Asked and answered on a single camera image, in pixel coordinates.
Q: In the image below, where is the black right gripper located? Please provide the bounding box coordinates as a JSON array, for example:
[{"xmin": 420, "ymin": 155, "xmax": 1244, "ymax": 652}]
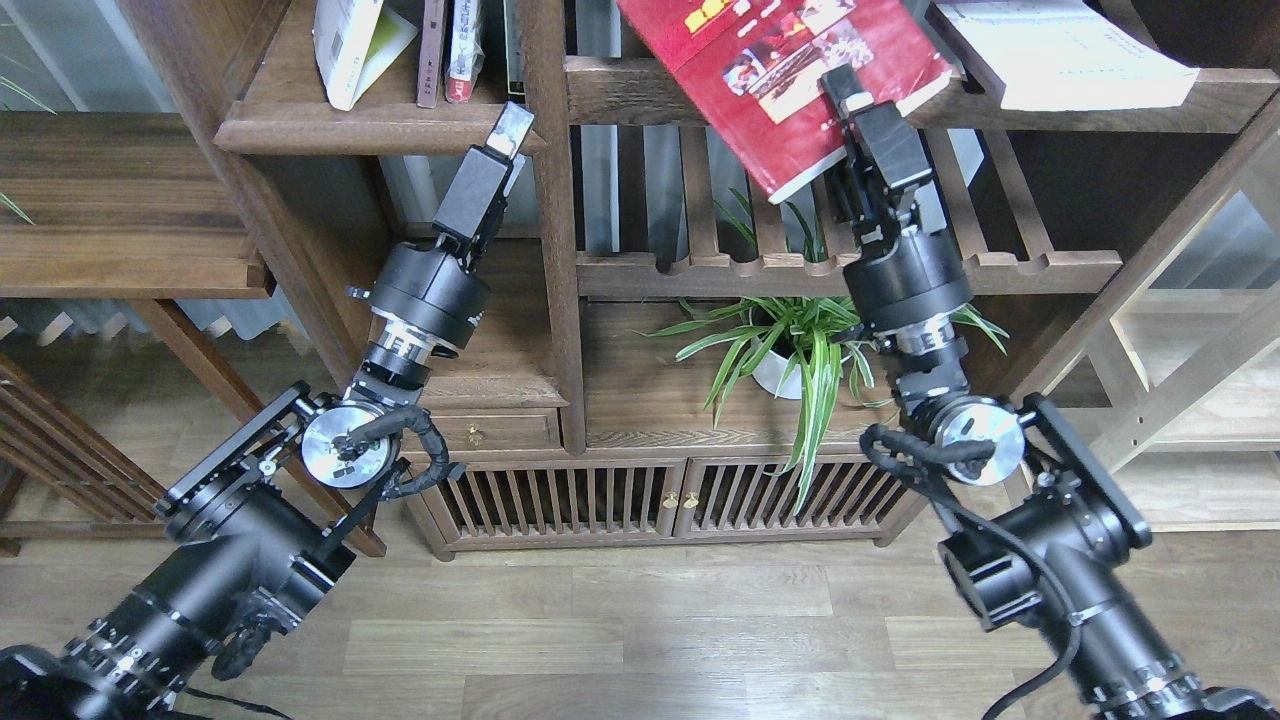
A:
[{"xmin": 820, "ymin": 65, "xmax": 973, "ymax": 334}]

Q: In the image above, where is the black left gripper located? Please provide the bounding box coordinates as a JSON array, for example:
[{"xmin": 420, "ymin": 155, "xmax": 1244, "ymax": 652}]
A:
[{"xmin": 349, "ymin": 101, "xmax": 535, "ymax": 354}]

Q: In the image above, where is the red cover book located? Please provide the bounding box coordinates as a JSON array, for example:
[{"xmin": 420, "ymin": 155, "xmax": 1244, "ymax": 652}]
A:
[{"xmin": 620, "ymin": 1, "xmax": 952, "ymax": 204}]

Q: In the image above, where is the yellow green cover book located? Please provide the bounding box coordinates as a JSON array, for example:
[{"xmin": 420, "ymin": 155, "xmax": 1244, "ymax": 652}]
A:
[{"xmin": 312, "ymin": 1, "xmax": 419, "ymax": 111}]

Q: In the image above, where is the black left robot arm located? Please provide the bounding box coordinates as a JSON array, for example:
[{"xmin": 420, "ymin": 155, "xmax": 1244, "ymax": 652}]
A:
[{"xmin": 3, "ymin": 102, "xmax": 534, "ymax": 719}]

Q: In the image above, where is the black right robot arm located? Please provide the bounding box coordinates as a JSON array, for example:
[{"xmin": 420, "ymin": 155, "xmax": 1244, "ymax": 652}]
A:
[{"xmin": 820, "ymin": 63, "xmax": 1277, "ymax": 719}]

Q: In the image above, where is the light wooden shelf unit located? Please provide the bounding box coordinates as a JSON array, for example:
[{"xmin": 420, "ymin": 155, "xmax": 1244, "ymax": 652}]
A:
[{"xmin": 966, "ymin": 110, "xmax": 1277, "ymax": 532}]

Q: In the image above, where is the red white upright book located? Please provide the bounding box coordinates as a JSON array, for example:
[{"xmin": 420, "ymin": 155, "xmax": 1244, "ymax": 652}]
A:
[{"xmin": 444, "ymin": 0, "xmax": 484, "ymax": 104}]

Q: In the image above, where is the dark upright book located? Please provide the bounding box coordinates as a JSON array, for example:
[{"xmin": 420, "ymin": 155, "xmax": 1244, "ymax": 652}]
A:
[{"xmin": 502, "ymin": 0, "xmax": 527, "ymax": 102}]

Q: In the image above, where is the maroon upright book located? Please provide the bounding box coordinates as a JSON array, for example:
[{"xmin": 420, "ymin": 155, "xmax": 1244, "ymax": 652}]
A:
[{"xmin": 416, "ymin": 0, "xmax": 449, "ymax": 109}]

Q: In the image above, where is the white lavender book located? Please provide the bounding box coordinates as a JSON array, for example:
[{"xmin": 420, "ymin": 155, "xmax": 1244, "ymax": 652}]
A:
[{"xmin": 925, "ymin": 1, "xmax": 1201, "ymax": 111}]

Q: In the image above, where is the green spider plant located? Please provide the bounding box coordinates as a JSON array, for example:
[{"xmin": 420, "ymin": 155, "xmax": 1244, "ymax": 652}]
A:
[{"xmin": 640, "ymin": 186, "xmax": 1010, "ymax": 516}]

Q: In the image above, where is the dark wooden bookshelf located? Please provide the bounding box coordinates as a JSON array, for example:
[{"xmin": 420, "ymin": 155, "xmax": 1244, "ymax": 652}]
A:
[{"xmin": 116, "ymin": 0, "xmax": 1280, "ymax": 562}]

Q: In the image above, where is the white plant pot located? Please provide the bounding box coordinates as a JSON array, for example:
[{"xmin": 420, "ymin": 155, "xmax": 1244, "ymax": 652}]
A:
[{"xmin": 751, "ymin": 348, "xmax": 804, "ymax": 400}]

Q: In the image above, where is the dark wooden side table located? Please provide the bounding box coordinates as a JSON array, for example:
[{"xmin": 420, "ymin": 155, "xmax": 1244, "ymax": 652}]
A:
[{"xmin": 3, "ymin": 111, "xmax": 335, "ymax": 520}]

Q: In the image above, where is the dark slatted wooden rack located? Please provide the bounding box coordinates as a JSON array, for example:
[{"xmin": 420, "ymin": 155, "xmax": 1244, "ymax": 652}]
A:
[{"xmin": 1, "ymin": 357, "xmax": 166, "ymax": 557}]

